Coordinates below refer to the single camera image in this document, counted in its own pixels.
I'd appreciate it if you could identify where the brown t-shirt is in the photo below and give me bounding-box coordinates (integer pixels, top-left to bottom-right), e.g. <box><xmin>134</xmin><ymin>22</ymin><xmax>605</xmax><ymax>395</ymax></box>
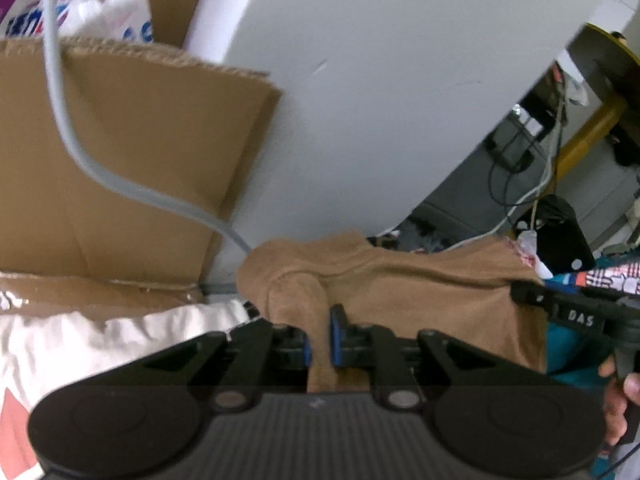
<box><xmin>236</xmin><ymin>232</ymin><xmax>547</xmax><ymax>392</ymax></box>

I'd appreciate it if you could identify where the person right hand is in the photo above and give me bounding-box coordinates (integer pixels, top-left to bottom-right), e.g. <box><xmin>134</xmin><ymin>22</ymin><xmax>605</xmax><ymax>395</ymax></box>
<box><xmin>599</xmin><ymin>356</ymin><xmax>640</xmax><ymax>445</ymax></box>

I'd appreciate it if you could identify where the teal patterned blanket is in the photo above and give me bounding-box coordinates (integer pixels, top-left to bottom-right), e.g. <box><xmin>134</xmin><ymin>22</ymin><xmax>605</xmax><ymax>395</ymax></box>
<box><xmin>541</xmin><ymin>251</ymin><xmax>640</xmax><ymax>480</ymax></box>

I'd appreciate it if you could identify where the black bag on floor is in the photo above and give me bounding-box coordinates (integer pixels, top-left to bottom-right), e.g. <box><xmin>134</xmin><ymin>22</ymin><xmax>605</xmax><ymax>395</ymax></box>
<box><xmin>512</xmin><ymin>194</ymin><xmax>596</xmax><ymax>280</ymax></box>

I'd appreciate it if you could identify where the brown cardboard sheet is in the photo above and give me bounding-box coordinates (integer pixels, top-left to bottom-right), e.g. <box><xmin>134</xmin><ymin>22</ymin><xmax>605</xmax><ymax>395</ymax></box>
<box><xmin>1</xmin><ymin>28</ymin><xmax>280</xmax><ymax>286</ymax></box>

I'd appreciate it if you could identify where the cream cartoon print blanket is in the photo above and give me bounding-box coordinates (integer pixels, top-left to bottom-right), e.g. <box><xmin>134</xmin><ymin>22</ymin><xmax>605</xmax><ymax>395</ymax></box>
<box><xmin>1</xmin><ymin>298</ymin><xmax>248</xmax><ymax>479</ymax></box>

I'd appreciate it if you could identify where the purple white package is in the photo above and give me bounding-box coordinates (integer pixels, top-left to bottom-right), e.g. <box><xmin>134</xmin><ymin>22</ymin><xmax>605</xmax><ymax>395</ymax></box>
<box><xmin>1</xmin><ymin>0</ymin><xmax>154</xmax><ymax>44</ymax></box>

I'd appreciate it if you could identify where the white cable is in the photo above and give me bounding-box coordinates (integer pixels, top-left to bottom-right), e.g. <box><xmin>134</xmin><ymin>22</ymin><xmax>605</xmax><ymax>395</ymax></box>
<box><xmin>37</xmin><ymin>0</ymin><xmax>254</xmax><ymax>256</ymax></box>

